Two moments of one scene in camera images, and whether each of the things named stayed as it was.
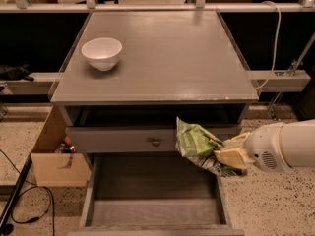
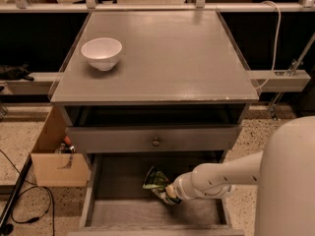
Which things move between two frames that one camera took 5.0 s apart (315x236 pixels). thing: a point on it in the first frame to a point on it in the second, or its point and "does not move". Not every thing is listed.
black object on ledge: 13,73 does not move
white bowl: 101,53 does not move
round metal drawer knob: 156,142 does not move
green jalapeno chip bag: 199,145 to 157,181
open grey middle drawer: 153,195 does not move
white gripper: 263,147 to 180,186
